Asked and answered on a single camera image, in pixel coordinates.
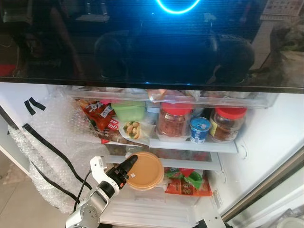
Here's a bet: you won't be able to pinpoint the long black tape strap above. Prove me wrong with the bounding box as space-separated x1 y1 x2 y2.
23 123 82 179

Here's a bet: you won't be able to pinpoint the clear bubble wrap sheet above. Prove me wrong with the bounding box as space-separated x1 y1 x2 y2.
9 93 119 214

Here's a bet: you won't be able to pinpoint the tan orange plastic bowl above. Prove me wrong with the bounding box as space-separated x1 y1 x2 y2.
124 152 165 191

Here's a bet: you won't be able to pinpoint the red lid jar yellow label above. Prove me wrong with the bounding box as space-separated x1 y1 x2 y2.
209 107 248 143

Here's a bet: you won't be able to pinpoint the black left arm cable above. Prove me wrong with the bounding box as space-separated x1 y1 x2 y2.
74 170 93 214

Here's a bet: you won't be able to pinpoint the red orange food packet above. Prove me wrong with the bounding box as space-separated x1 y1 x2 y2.
164 167 213 197

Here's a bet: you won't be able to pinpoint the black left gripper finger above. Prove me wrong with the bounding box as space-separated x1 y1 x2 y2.
118 154 139 177

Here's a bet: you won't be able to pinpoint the red lid jar orange contents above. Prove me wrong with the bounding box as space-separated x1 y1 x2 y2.
157 102 193 142

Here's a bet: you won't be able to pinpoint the white fridge shelf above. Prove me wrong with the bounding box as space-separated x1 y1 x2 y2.
149 137 239 154

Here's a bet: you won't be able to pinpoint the clear wrapped sandwich packet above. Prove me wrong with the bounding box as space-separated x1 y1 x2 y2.
119 120 153 146

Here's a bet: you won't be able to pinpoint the red snack packet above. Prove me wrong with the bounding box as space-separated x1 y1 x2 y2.
77 98 119 144

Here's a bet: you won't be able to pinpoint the green food packet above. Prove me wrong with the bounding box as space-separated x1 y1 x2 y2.
184 170 204 189

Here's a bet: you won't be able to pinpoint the blue white yogurt cup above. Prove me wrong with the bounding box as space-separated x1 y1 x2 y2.
190 116 211 144

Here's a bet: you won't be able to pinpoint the white bowl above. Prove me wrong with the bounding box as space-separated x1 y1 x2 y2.
275 216 304 228

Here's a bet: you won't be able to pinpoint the clear plastic fridge drawer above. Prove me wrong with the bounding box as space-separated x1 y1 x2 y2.
62 85 280 110

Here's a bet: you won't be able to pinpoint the green plastic container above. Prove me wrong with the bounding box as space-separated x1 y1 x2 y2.
112 100 146 123

